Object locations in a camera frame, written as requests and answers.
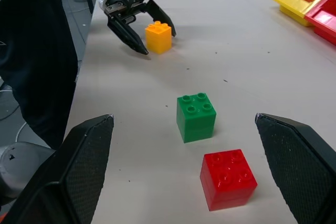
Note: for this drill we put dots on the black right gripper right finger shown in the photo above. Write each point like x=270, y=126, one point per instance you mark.
x=302, y=166

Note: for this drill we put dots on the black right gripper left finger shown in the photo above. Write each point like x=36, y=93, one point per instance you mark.
x=65, y=176

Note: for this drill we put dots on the red toy brick cube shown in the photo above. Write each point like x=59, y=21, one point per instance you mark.
x=227, y=182

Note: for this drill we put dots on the orange toy brick cube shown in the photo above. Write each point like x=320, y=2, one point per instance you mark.
x=158, y=39

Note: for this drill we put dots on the green toy brick cube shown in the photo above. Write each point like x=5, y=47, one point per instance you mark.
x=195, y=120

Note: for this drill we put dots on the red plastic storage bin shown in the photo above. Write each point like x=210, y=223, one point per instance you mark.
x=324, y=22

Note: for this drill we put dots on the silver robot hip part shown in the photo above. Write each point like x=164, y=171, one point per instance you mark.
x=21, y=166

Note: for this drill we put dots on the black robot torso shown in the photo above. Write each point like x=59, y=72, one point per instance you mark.
x=34, y=51

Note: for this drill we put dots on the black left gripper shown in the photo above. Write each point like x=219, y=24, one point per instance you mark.
x=124, y=1

